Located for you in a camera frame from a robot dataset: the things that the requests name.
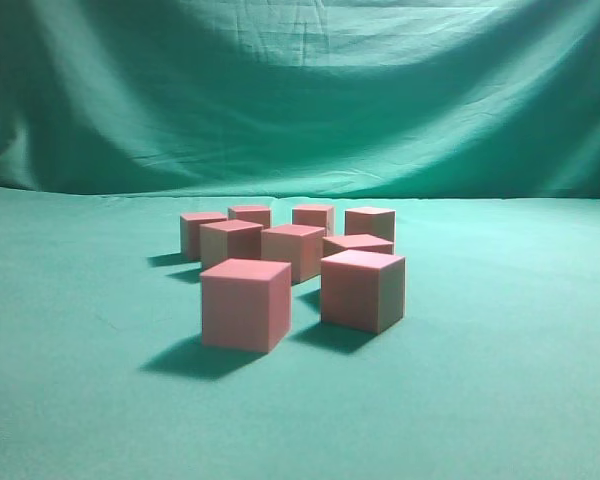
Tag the pink cube column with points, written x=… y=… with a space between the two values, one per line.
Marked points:
x=246 y=304
x=318 y=215
x=190 y=231
x=379 y=222
x=224 y=240
x=363 y=242
x=363 y=290
x=260 y=214
x=300 y=245

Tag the green cloth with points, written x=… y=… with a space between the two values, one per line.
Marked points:
x=477 y=122

